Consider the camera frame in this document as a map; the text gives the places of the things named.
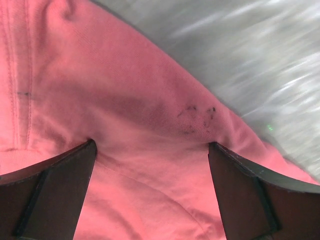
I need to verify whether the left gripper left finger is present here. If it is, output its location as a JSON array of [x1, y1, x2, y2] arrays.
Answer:
[[0, 139, 97, 240]]

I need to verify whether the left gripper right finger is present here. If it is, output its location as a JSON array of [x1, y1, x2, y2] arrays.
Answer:
[[208, 142, 320, 240]]

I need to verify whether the salmon pink t shirt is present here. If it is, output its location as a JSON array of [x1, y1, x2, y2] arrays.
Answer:
[[0, 0, 313, 240]]

